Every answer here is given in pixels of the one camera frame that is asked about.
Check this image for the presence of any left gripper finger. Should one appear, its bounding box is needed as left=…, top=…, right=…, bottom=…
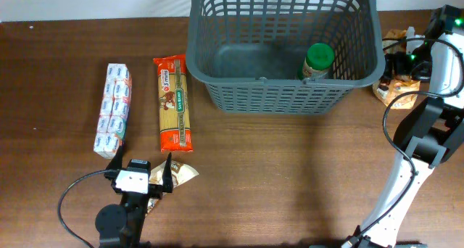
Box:
left=106, top=145, right=123, bottom=170
left=162, top=152, right=173, bottom=193

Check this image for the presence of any orange snack bag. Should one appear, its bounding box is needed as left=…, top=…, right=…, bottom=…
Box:
left=372, top=27, right=421, bottom=106

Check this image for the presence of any green lid seasoning jar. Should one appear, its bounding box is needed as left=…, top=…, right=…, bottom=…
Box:
left=301, top=43, right=335, bottom=79

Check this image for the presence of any green lid spice jar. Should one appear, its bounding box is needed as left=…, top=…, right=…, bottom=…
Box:
left=297, top=67, right=305, bottom=80

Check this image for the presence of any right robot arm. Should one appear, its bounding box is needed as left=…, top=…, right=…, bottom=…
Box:
left=342, top=5, right=463, bottom=248

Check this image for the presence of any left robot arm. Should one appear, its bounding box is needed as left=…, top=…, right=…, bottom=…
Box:
left=95, top=146, right=173, bottom=247

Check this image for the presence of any white tissue multipack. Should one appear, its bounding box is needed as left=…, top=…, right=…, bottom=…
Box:
left=94, top=63, right=132, bottom=159

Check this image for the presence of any orange spaghetti packet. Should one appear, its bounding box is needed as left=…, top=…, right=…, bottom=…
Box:
left=153, top=54, right=194, bottom=152

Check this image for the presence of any grey plastic basket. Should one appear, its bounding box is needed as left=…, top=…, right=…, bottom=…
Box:
left=186, top=0, right=385, bottom=115

